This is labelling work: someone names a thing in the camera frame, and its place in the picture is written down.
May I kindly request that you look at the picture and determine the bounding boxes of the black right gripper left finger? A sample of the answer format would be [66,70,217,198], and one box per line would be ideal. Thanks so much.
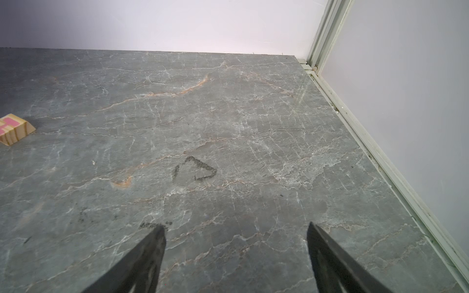
[83,224,166,293]

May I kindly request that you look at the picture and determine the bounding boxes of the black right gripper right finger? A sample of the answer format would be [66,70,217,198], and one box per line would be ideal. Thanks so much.
[307,222,392,293]

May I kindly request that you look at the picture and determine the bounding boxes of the wooden block pink H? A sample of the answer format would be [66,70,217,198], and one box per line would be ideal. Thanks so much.
[0,114,36,146]

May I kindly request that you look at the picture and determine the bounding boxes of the aluminium frame rail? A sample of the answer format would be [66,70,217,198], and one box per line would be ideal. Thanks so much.
[302,1,469,292]

